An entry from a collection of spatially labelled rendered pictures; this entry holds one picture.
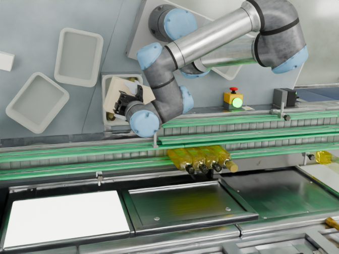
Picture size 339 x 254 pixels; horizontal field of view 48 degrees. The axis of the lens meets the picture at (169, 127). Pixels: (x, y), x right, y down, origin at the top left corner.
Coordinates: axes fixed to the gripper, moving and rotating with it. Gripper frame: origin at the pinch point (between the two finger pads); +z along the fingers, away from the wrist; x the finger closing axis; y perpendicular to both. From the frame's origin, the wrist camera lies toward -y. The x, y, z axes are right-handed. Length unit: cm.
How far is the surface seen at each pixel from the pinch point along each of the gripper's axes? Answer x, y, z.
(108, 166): 32.3, -3.6, 15.5
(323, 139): -5, -108, 23
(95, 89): 5.6, 8.5, 35.1
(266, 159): 13, -80, 23
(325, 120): -15, -104, 23
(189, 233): 34, -28, -26
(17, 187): 57, 28, 30
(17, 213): 52, 27, 1
